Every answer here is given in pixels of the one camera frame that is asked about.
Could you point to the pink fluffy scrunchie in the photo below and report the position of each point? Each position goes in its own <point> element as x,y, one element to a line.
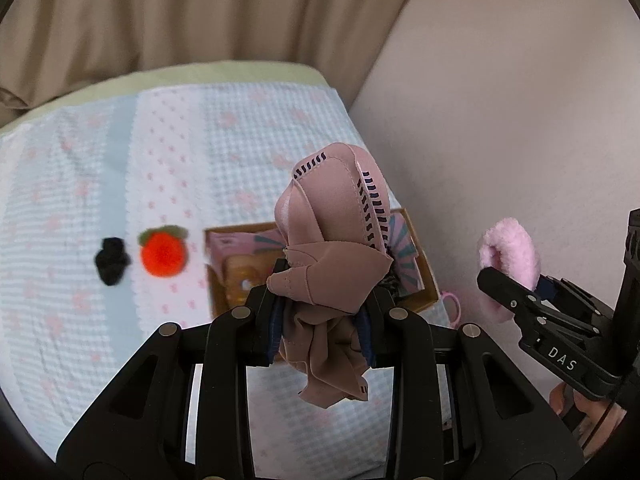
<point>507,247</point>

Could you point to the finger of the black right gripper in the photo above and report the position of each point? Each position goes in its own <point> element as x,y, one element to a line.
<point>525,299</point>

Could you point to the right hand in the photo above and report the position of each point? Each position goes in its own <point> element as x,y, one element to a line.
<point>601,420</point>

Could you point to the dusty pink fabric garment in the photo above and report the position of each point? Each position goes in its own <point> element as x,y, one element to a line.
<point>333,217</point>

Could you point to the beige curtain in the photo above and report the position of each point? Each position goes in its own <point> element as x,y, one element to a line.
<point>50,48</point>

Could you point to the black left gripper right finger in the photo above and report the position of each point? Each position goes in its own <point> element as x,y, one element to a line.
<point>461,409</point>

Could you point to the black scrunchie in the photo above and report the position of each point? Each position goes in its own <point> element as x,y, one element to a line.
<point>111,261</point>

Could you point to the cardboard box with pink flaps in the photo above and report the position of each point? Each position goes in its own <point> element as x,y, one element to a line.
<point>330,274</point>

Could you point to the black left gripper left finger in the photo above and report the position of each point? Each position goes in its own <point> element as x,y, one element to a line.
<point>178,409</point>

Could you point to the green mattress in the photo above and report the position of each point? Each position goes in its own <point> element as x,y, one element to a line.
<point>194,73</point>

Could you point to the blue pink checkered blanket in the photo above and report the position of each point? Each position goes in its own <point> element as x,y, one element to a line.
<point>105,207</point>

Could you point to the pink plastic cup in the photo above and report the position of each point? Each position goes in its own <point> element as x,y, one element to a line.
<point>448,310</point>

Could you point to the orange fluffy pompom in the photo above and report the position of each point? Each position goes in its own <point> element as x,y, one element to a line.
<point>163,251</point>

